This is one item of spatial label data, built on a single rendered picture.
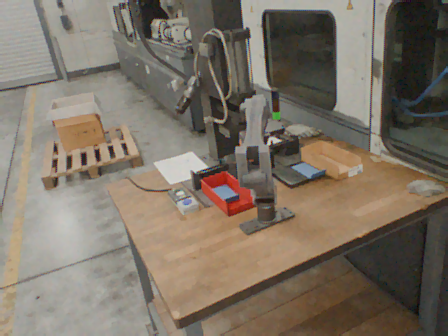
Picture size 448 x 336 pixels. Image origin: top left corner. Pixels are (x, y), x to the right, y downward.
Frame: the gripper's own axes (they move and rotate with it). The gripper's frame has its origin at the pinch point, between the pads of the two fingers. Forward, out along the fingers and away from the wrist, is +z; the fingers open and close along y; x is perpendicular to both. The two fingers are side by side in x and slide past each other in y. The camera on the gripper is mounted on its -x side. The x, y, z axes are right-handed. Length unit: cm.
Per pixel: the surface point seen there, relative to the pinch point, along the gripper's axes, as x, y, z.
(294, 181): -20.5, -7.4, 16.3
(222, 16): -10, 50, -24
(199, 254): 30.1, -24.7, 9.2
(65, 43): -25, 796, 512
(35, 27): 29, 817, 474
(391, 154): -69, -11, 15
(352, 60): -76, 35, 0
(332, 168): -36.1, -10.0, 11.5
